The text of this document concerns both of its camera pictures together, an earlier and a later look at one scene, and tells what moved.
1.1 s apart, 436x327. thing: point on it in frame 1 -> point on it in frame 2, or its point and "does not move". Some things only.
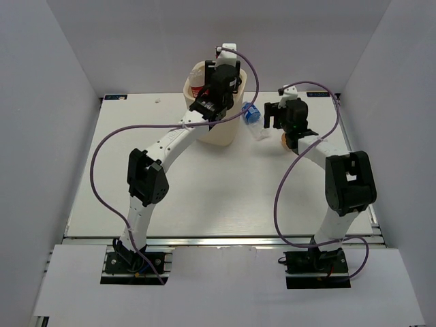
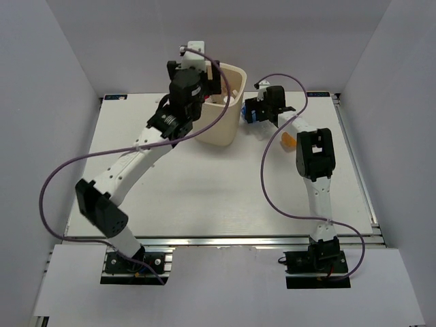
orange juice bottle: x=284 y=141 does not move
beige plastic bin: x=224 y=133 does not move
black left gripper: x=209 y=69 -> x=211 y=86
